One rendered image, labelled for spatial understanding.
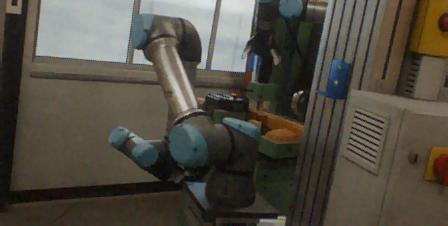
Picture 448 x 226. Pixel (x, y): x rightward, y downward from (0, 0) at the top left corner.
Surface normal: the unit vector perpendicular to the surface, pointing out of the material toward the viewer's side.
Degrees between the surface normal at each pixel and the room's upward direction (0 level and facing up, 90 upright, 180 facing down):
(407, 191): 90
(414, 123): 90
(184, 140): 95
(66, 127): 90
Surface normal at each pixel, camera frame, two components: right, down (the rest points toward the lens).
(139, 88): 0.57, 0.24
